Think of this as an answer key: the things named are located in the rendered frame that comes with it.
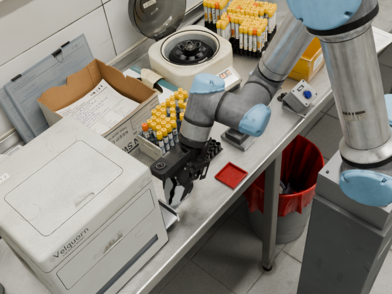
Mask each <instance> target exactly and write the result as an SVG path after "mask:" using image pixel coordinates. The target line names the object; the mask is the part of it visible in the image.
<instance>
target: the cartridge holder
mask: <svg viewBox="0 0 392 294"><path fill-rule="evenodd" d="M220 138H222V139H224V140H225V141H227V142H229V143H231V144H232V145H234V146H236V147H238V148H240V149H242V150H244V151H245V150H246V149H247V148H248V147H249V146H250V145H251V144H252V143H253V142H254V141H255V137H253V136H251V135H248V134H242V133H241V132H239V131H238V130H235V129H233V128H230V127H229V128H228V129H227V130H226V131H225V132H224V133H223V134H222V135H221V136H220Z"/></svg>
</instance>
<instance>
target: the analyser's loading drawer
mask: <svg viewBox="0 0 392 294"><path fill-rule="evenodd" d="M158 202H159V207H160V211H161V212H162V214H163V219H164V223H165V226H166V229H167V228H168V227H169V226H170V225H171V224H172V223H173V222H174V221H175V220H177V221H179V220H180V219H179V213H178V211H177V210H175V209H174V208H173V207H171V206H170V205H169V204H167V203H165V202H164V201H163V200H161V199H160V198H159V199H158Z"/></svg>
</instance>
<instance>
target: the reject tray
mask: <svg viewBox="0 0 392 294"><path fill-rule="evenodd" d="M247 175H248V172H247V171H245V170H243V169H241V168H240V167H238V166H236V165H235V164H233V163H231V162H228V163H227V164H226V165H225V166H224V167H223V168H222V169H221V170H220V171H219V172H218V173H217V174H216V175H215V176H214V177H215V178H216V179H217V180H219V181H221V182H222V183H223V184H226V185H227V186H229V187H230V188H232V189H234V188H235V187H236V186H237V185H238V184H239V183H240V182H241V181H242V180H243V179H244V178H245V177H246V176H247Z"/></svg>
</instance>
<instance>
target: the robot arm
mask: <svg viewBox="0 0 392 294"><path fill-rule="evenodd" d="M286 2H287V5H288V8H289V11H288V13H287V14H286V16H285V18H284V20H283V21H282V23H281V25H280V27H279V28H278V30H277V31H276V33H275V35H274V37H273V38H272V40H271V42H270V44H269V45H268V47H267V49H266V51H265V52H264V54H263V56H262V57H261V59H260V61H259V63H258V64H257V66H256V67H255V69H254V71H253V73H252V74H251V76H250V77H249V78H248V80H247V82H246V83H245V84H244V86H243V87H242V89H241V90H240V92H239V93H238V94H234V93H231V92H228V91H226V90H225V81H224V80H223V79H222V78H220V77H218V76H216V75H213V74H210V73H199V74H196V75H195V76H194V80H193V82H192V85H191V89H190V90H189V95H188V100H187V104H186V107H185V112H184V116H183V120H182V123H181V127H180V134H179V137H178V139H179V142H178V143H177V144H175V145H174V146H173V147H172V148H171V149H170V150H168V151H167V152H166V153H165V154H164V155H163V156H161V157H160V158H159V159H158V160H157V161H156V162H154V163H153V164H152V165H150V170H151V173H152V175H153V176H155V177H156V178H158V179H159V180H161V181H162V182H163V189H164V196H165V199H166V202H167V204H169V205H170V206H171V207H173V208H174V209H177V208H178V207H179V206H180V205H181V204H182V203H183V201H185V200H186V199H188V198H189V197H190V196H191V194H192V189H193V186H194V185H193V181H194V180H197V179H198V178H199V176H200V178H199V180H202V179H205V178H206V175H207V171H208V167H209V164H210V160H208V159H207V158H206V155H207V151H208V148H209V144H210V141H211V132H212V129H213V126H214V122H215V121H216V122H218V123H220V124H223V125H225V126H228V127H230V128H233V129H235V130H238V131H239V132H241V133H242V134H248V135H251V136H253V137H260V136H261V135H262V134H263V133H264V131H265V129H266V127H267V125H268V123H269V120H270V117H271V109H270V108H269V107H268V105H269V104H270V102H271V100H272V99H273V97H274V96H275V94H276V92H277V91H278V89H279V88H280V87H281V86H282V84H283V82H284V81H285V79H286V78H287V76H288V75H289V73H290V72H291V70H292V69H293V67H294V66H295V65H296V63H297V62H298V60H299V59H300V57H301V56H302V54H303V53H304V52H305V50H306V48H307V47H308V46H309V44H310V43H311V42H312V40H313V39H314V37H318V38H319V41H320V45H321V49H322V52H323V57H324V61H325V65H326V68H327V72H328V77H329V80H330V84H331V88H332V93H333V96H334V100H335V104H336V107H337V111H338V116H339V120H340V123H341V127H342V131H343V135H344V136H343V137H342V139H341V140H340V143H339V152H340V154H341V159H342V163H341V174H340V176H339V186H340V189H341V190H342V192H343V193H344V194H345V195H346V196H348V197H349V198H350V199H352V200H355V201H356V202H358V203H361V204H364V205H369V206H374V207H381V206H386V205H389V204H391V203H392V94H384V91H383V85H382V79H381V75H380V69H379V62H378V59H377V52H376V46H375V40H374V36H373V30H372V22H373V21H374V20H375V18H376V17H377V15H378V14H379V3H378V0H286ZM205 160H206V162H204V161H205ZM205 167H207V168H206V172H205V174H204V175H202V174H203V171H204V168H205Z"/></svg>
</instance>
